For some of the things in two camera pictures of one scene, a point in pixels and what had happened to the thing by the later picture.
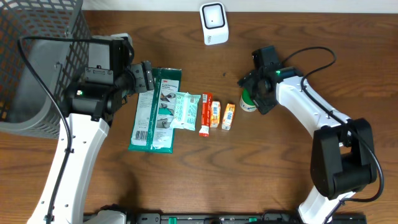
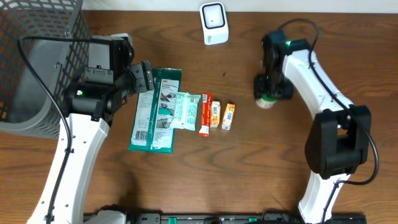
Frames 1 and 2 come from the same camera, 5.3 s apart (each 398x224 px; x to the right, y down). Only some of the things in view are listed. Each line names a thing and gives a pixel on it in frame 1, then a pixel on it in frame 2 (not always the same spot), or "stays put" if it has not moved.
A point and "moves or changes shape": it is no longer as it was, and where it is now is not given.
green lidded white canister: [247, 104] moves or changes shape
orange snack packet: [227, 119] stays put
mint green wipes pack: [185, 111] stays put
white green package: [151, 130] stays put
